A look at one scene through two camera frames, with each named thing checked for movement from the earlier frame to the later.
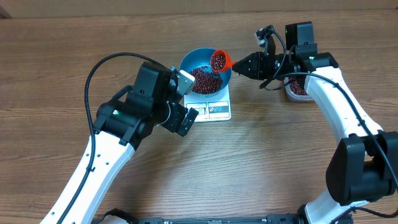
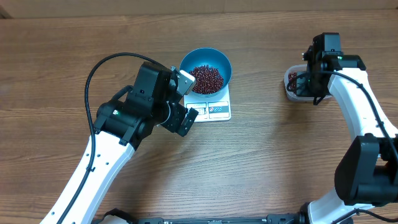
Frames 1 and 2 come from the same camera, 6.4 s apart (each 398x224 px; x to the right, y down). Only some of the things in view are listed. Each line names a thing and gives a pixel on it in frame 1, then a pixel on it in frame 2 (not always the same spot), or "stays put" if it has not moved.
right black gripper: (259, 65) -> (306, 86)
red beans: (295, 88) stays put
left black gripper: (178, 119) stays put
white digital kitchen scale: (212, 109) stays put
